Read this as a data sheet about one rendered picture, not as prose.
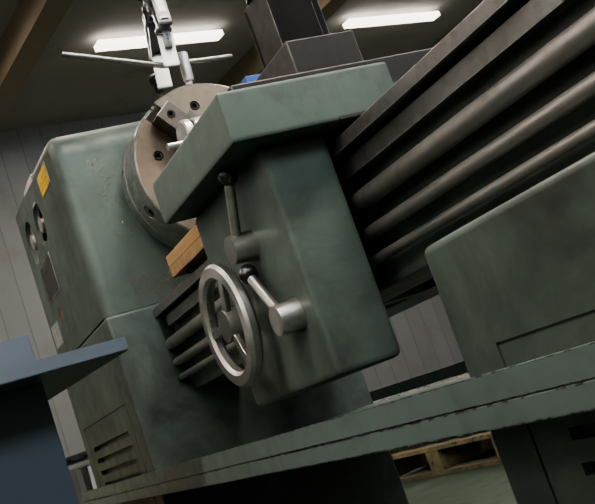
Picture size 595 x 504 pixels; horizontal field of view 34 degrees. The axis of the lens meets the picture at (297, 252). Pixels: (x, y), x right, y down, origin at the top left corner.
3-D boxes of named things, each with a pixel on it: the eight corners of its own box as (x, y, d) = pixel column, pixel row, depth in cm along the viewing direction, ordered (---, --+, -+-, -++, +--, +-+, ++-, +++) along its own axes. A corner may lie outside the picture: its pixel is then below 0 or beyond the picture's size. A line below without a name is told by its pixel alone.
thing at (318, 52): (246, 137, 142) (235, 105, 142) (307, 124, 146) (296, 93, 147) (298, 76, 123) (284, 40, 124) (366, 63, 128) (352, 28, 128)
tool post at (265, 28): (266, 78, 135) (243, 12, 137) (313, 69, 138) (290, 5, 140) (285, 53, 129) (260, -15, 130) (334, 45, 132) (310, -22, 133)
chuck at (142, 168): (143, 260, 187) (109, 107, 193) (292, 238, 200) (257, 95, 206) (153, 248, 179) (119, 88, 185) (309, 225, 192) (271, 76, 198)
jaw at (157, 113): (191, 164, 190) (140, 127, 188) (204, 145, 192) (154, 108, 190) (207, 142, 180) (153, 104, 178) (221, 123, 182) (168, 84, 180)
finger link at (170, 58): (171, 34, 194) (172, 32, 194) (179, 66, 193) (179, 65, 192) (156, 35, 193) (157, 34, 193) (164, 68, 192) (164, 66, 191)
